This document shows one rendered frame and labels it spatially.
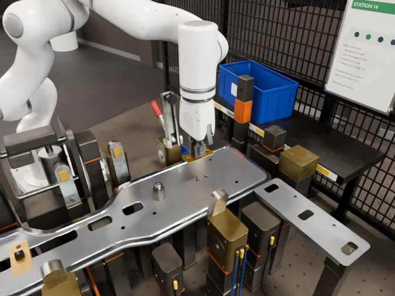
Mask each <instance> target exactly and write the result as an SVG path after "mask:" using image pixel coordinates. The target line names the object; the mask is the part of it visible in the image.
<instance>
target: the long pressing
mask: <svg viewBox="0 0 395 296"><path fill-rule="evenodd" d="M211 151H212V152H213V154H212V155H210V156H208V157H205V158H202V159H200V160H197V161H195V162H193V163H187V162H186V161H185V160H183V161H181V162H178V163H175V164H173V165H170V166H168V167H165V168H162V169H160V170H157V171H154V172H152V173H149V174H147V175H145V176H142V177H139V178H137V179H134V180H131V181H129V182H127V183H124V184H121V185H120V186H118V187H117V188H116V189H115V191H114V192H113V194H112V195H111V197H110V199H109V200H108V202H107V203H106V204H105V206H104V207H102V208H101V209H99V210H97V211H94V212H93V213H90V214H87V215H85V216H83V217H80V218H77V219H76V220H73V221H70V222H68V223H66V224H63V225H61V226H59V227H56V228H53V229H50V230H40V229H35V228H29V227H21V228H16V229H14V230H11V231H9V232H6V233H3V234H1V235H0V262H1V261H4V260H7V259H9V258H10V256H9V247H10V246H12V245H14V244H17V243H20V242H21V241H24V240H27V241H28V245H29V250H30V249H32V248H34V247H37V246H39V245H41V244H43V243H46V242H48V241H51V240H53V239H55V238H57V237H60V236H62V235H64V234H67V233H69V232H71V231H75V232H76V234H77V238H76V239H74V240H72V241H70V242H68V243H65V244H63V245H60V246H59V247H57V248H54V249H52V250H49V251H47V252H45V253H43V254H41V255H38V256H36V257H34V258H31V260H32V265H33V266H32V268H31V269H29V270H26V271H24V272H22V273H20V274H18V275H12V269H11V268H9V269H7V270H5V271H3V272H0V296H29V295H31V294H33V293H35V292H37V291H39V290H41V289H42V286H43V285H44V282H43V281H42V276H41V272H40V268H41V266H42V265H44V264H45V263H47V262H48V261H51V260H55V259H59V260H61V261H62V263H63V265H64V267H65V270H66V272H67V273H68V272H73V273H75V272H77V271H79V270H81V269H83V268H85V267H87V266H89V265H91V264H93V263H95V262H97V261H99V260H101V259H103V258H105V257H107V256H109V255H111V254H113V253H115V252H117V251H119V250H122V249H124V248H128V247H136V246H140V245H148V244H153V243H155V242H157V241H159V240H161V239H163V238H165V237H167V236H169V235H171V234H173V233H175V232H177V231H179V230H181V229H183V228H185V227H187V226H189V225H191V224H193V223H194V222H196V221H198V220H200V219H202V218H204V217H206V212H207V208H208V205H209V200H210V197H211V193H212V192H214V191H215V190H217V189H219V188H223V189H224V190H225V191H226V192H227V194H228V195H229V198H228V201H227V204H226V206H228V205H230V204H232V203H234V202H235V201H237V200H239V199H241V198H243V197H245V196H247V195H249V194H251V193H253V192H254V189H255V188H257V187H259V186H261V185H263V184H265V183H267V182H268V181H271V179H272V178H271V175H270V174H269V173H268V172H267V171H266V170H265V169H263V168H262V167H260V166H259V165H258V164H256V163H255V162H253V161H252V160H250V159H249V158H248V157H247V156H245V155H244V154H243V153H241V152H240V151H238V150H237V149H235V148H234V147H232V146H230V145H222V146H219V147H216V148H214V149H212V150H211ZM209 159H212V160H209ZM206 174H207V176H208V177H204V176H205V175H206ZM197 175H199V181H196V176H197ZM236 181H238V183H235V182H236ZM156 182H161V183H162V184H163V186H164V188H165V198H164V199H163V200H162V201H156V200H154V199H153V190H152V189H153V185H154V184H155V183H156ZM136 203H140V204H141V205H142V207H143V209H141V210H139V211H137V212H135V213H133V214H130V215H128V216H127V215H125V214H124V212H123V209H125V208H127V207H129V206H132V205H134V204H136ZM154 212H156V214H155V215H154V214H153V213H154ZM106 216H108V217H110V218H111V220H112V222H111V223H110V224H108V225H106V226H103V227H101V228H99V229H97V230H95V231H90V229H89V227H88V225H89V224H90V223H93V222H94V221H97V220H99V219H102V218H104V217H106ZM122 227H125V229H123V230H122V229H121V228H122Z"/></svg>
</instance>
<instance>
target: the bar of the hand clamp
mask: <svg viewBox="0 0 395 296"><path fill-rule="evenodd" d="M159 95H160V102H161V107H162V114H163V122H164V127H165V135H166V138H167V139H168V140H169V143H170V149H171V148H172V141H171V136H170V134H172V133H173V134H174V137H175V138H176V143H177V144H178V146H180V141H179V132H178V123H177V117H176V108H175V104H176V102H177V97H176V96H175V95H174V94H173V92H172V91H167V92H162V93H160V94H159Z"/></svg>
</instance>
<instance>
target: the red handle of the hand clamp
mask: <svg viewBox="0 0 395 296"><path fill-rule="evenodd" d="M150 105H151V107H152V109H153V111H154V113H155V115H156V117H157V118H158V119H159V121H160V123H161V125H162V127H163V129H164V130H165V127H164V122H163V114H162V111H161V110H160V108H159V106H158V104H157V102H154V101H153V102H151V104H150ZM170 136H171V141H172V144H173V143H175V142H176V138H175V137H174V135H173V133H172V134H170Z"/></svg>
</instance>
